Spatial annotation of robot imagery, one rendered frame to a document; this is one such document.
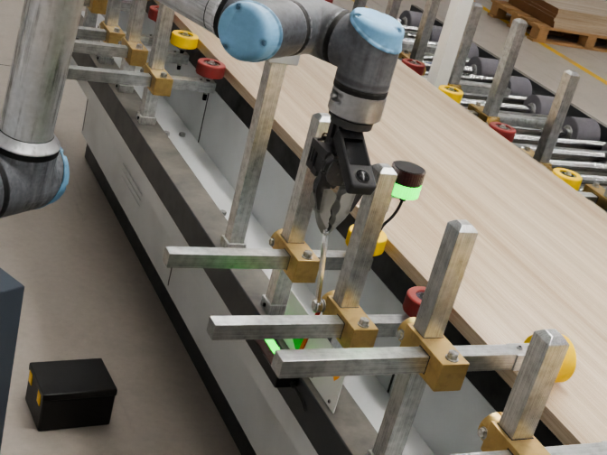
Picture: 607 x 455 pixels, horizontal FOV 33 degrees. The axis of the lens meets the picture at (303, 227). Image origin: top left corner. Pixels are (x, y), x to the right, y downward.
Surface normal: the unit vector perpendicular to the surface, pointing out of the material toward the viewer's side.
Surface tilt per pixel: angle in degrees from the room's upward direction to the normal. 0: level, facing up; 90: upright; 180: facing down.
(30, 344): 0
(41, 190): 96
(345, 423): 0
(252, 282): 0
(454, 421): 90
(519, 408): 90
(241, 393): 90
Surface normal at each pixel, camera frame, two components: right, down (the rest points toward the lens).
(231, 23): -0.49, 0.26
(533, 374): -0.89, -0.04
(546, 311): 0.24, -0.88
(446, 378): 0.39, 0.47
